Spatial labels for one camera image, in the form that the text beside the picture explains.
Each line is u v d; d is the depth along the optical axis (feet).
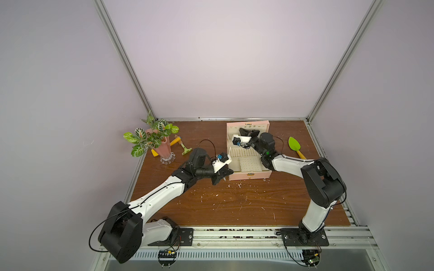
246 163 2.95
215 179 2.23
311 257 2.32
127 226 1.32
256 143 2.52
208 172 2.20
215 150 3.29
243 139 2.60
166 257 2.34
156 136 2.75
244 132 2.73
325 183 1.59
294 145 3.51
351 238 2.43
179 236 2.37
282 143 3.52
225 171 2.38
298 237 2.34
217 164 2.17
